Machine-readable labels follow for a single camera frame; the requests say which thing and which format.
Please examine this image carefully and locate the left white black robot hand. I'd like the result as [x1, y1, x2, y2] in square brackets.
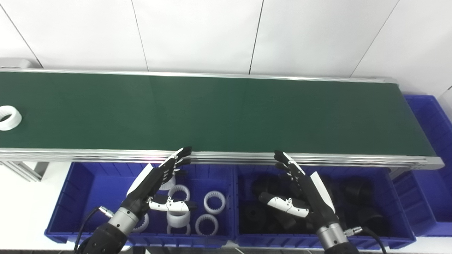
[121, 147, 198, 218]

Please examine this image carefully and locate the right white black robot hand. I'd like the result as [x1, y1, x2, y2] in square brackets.
[259, 151, 338, 230]

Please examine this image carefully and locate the blue bin with white rings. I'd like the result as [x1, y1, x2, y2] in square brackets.
[44, 162, 236, 247]

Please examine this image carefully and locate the blue bin with black parts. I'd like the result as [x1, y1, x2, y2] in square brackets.
[234, 164, 416, 250]

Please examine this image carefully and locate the green conveyor belt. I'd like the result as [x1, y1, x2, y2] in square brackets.
[0, 72, 436, 157]
[0, 68, 445, 170]

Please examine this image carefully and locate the empty blue plastic bin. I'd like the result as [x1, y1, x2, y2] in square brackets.
[392, 95, 452, 237]

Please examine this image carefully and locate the aluminium conveyor support leg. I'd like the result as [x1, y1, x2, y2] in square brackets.
[0, 161, 49, 182]

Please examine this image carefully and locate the grey conveyor motor housing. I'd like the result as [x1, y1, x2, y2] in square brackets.
[0, 58, 33, 69]

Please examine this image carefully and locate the black plastic ring part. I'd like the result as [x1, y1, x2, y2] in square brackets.
[243, 203, 269, 230]
[343, 177, 371, 203]
[274, 212, 298, 230]
[357, 208, 389, 236]

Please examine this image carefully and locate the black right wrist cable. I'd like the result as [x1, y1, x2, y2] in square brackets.
[344, 226, 388, 254]

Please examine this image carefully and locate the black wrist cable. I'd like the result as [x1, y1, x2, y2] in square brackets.
[344, 226, 388, 254]
[73, 207, 114, 254]

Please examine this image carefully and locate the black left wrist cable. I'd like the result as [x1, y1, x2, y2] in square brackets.
[73, 207, 114, 254]

